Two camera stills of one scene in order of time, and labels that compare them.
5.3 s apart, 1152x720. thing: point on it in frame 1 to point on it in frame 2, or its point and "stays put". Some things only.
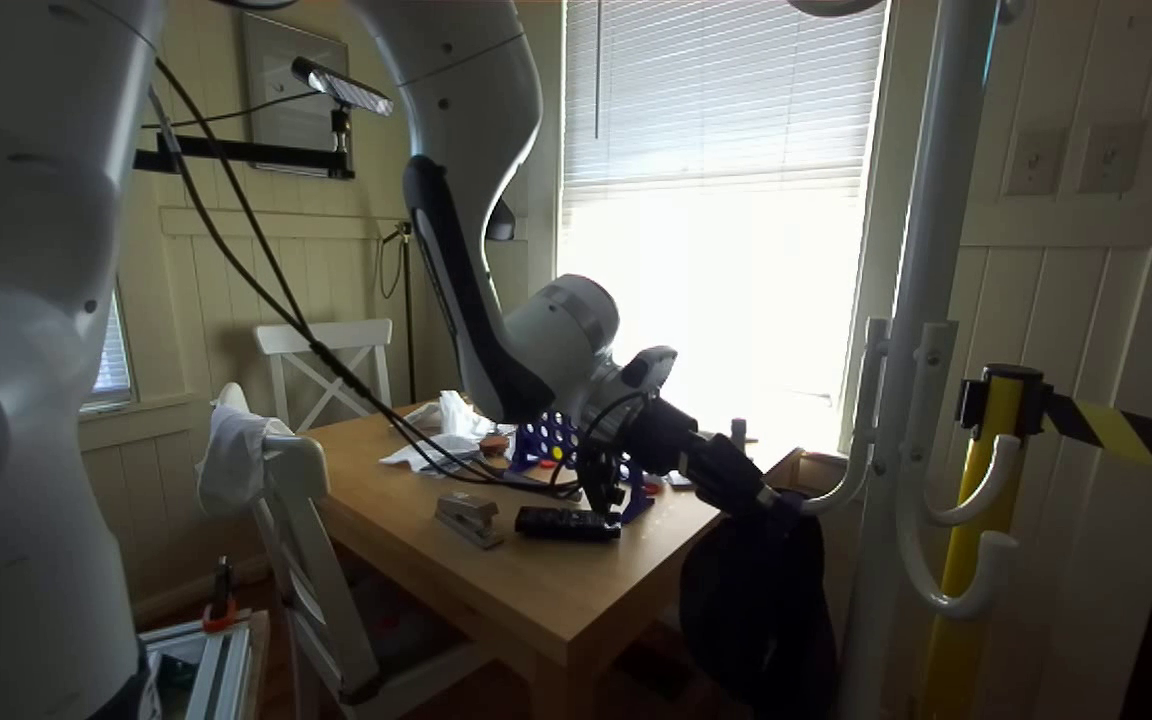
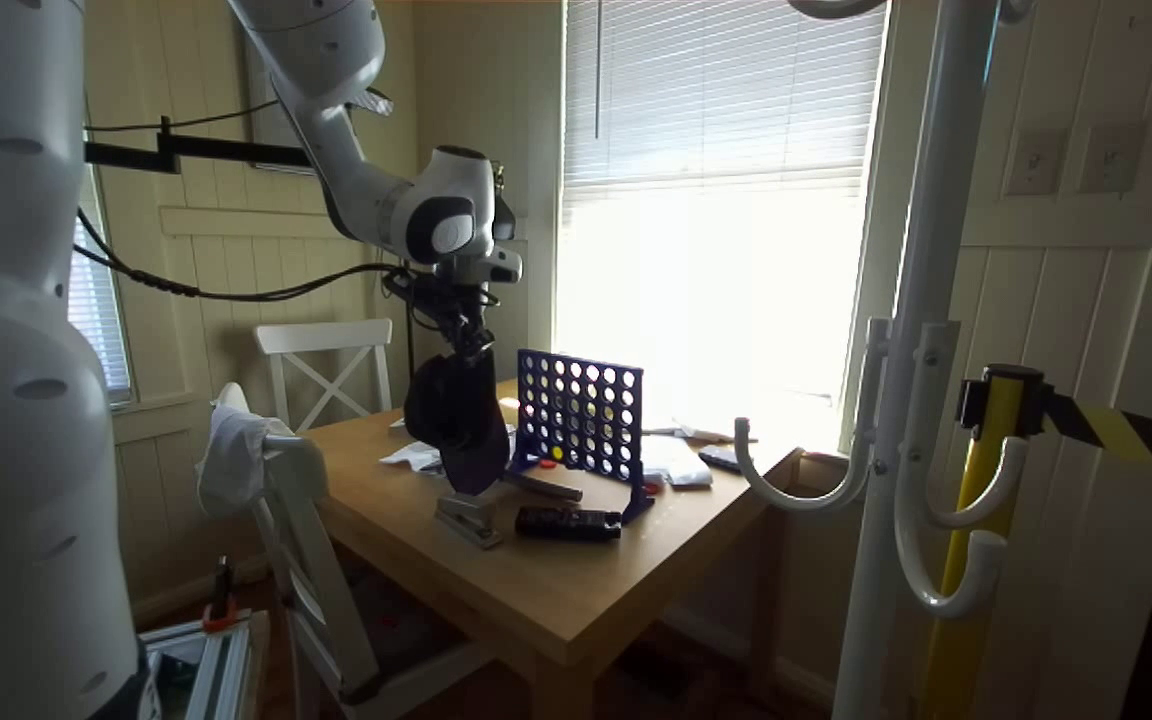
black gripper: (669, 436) to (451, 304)
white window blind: (717, 103) stays put
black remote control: (565, 527) stays put
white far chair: (347, 337) stays put
